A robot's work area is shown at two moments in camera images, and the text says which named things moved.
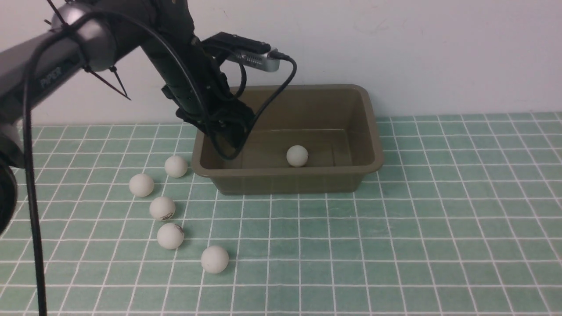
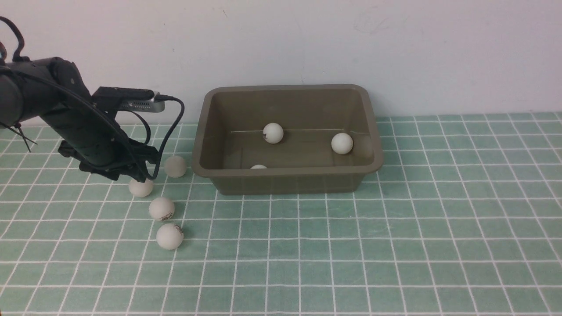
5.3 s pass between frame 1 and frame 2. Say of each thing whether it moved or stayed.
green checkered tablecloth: stayed
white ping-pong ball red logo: stayed
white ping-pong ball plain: stayed
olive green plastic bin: stayed
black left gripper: moved
